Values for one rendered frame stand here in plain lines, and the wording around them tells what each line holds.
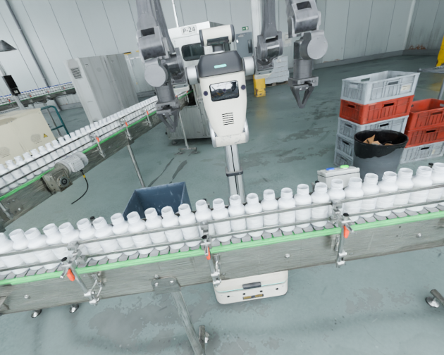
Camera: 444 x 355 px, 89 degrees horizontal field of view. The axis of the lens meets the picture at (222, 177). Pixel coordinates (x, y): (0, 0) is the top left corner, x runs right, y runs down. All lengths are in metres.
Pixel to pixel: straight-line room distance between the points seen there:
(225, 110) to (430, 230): 0.99
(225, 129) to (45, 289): 1.04
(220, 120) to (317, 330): 1.42
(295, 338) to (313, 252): 0.91
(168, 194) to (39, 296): 0.74
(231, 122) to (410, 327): 1.63
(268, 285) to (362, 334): 0.60
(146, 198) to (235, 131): 0.68
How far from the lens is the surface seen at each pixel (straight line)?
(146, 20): 0.82
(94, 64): 6.86
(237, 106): 1.24
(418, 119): 3.59
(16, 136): 4.76
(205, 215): 0.79
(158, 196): 1.47
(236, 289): 1.72
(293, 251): 0.93
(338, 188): 0.87
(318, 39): 0.76
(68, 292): 1.14
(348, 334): 1.85
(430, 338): 2.01
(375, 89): 2.98
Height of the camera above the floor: 1.61
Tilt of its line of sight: 29 degrees down
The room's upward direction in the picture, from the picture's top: 9 degrees counter-clockwise
